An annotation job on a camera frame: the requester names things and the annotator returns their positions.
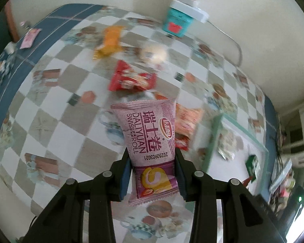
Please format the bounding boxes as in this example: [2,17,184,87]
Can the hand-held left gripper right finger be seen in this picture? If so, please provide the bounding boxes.
[175,148,287,243]

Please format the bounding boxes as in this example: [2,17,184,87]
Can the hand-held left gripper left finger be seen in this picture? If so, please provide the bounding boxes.
[23,154,132,243]

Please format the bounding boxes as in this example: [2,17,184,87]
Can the pink swiss roll packet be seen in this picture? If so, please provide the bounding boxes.
[110,98,179,206]

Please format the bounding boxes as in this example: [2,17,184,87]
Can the teal-rimmed white tray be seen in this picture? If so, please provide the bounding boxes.
[200,113,270,190]

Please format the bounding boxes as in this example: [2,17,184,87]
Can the round bun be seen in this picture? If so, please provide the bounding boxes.
[135,42,169,66]

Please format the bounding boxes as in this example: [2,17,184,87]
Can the yellow-orange snack packet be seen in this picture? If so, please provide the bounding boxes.
[92,25,124,60]

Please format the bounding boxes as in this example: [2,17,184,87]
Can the small red snack packet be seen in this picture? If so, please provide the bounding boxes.
[175,134,189,151]

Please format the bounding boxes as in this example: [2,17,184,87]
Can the clear wrapped snack in tray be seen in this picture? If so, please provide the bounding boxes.
[216,129,237,160]

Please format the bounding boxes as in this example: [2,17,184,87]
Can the orange-red snack packet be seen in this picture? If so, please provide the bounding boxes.
[175,103,204,137]

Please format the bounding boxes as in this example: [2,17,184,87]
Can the green snack packet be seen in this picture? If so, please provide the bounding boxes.
[244,154,260,183]

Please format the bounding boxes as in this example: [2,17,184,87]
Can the checkered printed tablecloth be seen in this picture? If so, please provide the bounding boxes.
[0,4,279,243]

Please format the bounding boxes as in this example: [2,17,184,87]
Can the teal toy box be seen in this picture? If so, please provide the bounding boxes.
[162,1,194,37]

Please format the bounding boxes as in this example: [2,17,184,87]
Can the small pink packet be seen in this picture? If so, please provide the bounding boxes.
[19,28,42,50]

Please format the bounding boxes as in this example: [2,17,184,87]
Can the white power cable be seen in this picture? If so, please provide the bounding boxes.
[205,20,244,67]

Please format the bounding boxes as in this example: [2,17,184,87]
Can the brown wooden furniture frame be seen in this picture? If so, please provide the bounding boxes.
[4,1,21,42]

